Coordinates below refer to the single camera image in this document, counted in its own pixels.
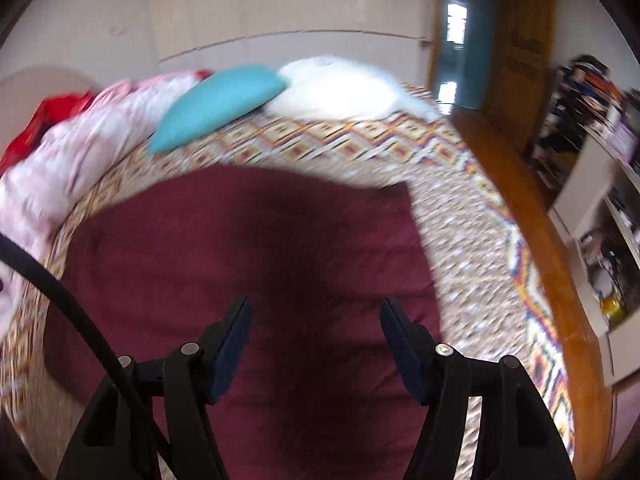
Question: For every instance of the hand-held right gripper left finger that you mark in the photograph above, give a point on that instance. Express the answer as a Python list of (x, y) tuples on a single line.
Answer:
[(230, 350)]

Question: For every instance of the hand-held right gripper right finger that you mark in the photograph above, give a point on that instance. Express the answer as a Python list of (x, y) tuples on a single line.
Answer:
[(405, 350)]

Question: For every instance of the maroon quilted coat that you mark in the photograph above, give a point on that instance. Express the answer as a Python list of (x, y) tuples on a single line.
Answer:
[(300, 260)]

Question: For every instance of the patterned bedspread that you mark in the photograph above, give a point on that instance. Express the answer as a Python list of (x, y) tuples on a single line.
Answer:
[(475, 260)]

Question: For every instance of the teal pillow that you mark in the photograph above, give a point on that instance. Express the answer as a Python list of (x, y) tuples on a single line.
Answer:
[(215, 105)]

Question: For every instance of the pink white quilt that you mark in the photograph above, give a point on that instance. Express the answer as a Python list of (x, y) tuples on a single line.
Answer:
[(75, 150)]

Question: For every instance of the cluttered white shelf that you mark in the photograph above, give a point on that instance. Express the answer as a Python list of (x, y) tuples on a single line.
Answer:
[(590, 160)]

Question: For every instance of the white pillow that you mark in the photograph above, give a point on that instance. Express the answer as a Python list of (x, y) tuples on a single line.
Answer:
[(340, 90)]

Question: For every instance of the red cloth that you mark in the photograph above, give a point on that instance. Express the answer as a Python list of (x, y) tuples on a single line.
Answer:
[(45, 120)]

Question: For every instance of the wooden door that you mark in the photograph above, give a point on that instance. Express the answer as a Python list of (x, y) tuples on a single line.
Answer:
[(525, 60)]

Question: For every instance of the beige headboard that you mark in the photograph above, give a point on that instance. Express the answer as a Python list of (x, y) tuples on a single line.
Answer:
[(40, 82)]

